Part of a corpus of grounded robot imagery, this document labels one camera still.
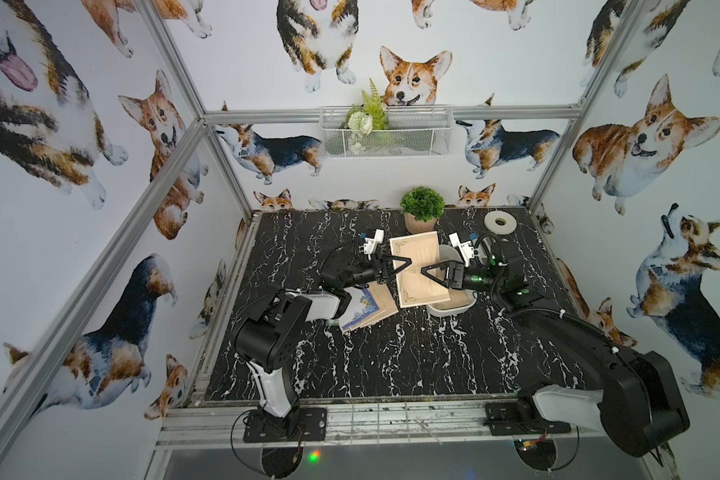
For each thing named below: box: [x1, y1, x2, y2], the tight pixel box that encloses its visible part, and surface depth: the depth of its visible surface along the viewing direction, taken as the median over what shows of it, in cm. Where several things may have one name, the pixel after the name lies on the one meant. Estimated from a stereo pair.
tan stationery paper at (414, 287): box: [389, 231, 450, 309], surface depth 79 cm
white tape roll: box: [484, 210, 517, 235], surface depth 120 cm
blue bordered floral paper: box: [339, 286, 380, 330], surface depth 94 cm
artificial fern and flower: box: [339, 78, 389, 155], surface depth 84 cm
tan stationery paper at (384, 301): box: [348, 282, 399, 331], surface depth 94 cm
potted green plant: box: [400, 186, 446, 234], surface depth 104 cm
